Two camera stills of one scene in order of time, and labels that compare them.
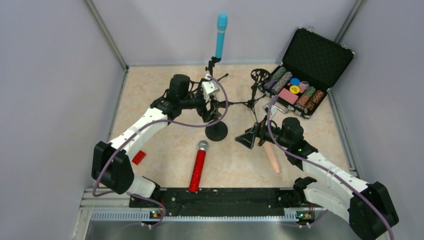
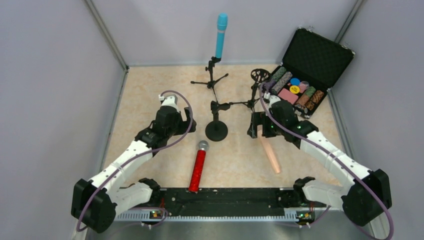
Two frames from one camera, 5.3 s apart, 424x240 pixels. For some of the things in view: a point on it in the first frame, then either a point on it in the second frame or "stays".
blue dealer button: [295, 81] stays
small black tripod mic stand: [211, 66] stays
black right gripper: [257, 133] -> [257, 124]
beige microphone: [268, 147] stays
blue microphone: [222, 22] stays
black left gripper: [210, 108] -> [187, 120]
